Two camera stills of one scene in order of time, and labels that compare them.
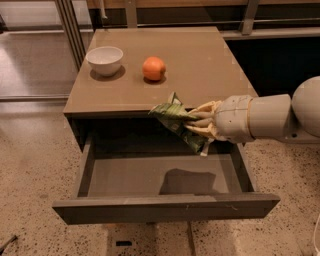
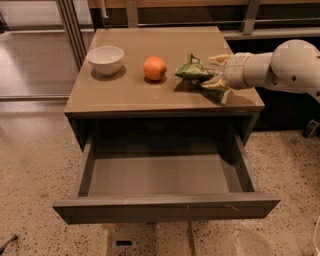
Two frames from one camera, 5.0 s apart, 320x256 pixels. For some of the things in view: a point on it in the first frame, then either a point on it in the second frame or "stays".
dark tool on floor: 12,240 stays
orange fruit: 153,68 stays
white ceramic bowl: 105,60 stays
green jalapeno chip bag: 175,114 -> 196,71
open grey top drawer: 156,177 stays
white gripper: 232,117 -> 234,70
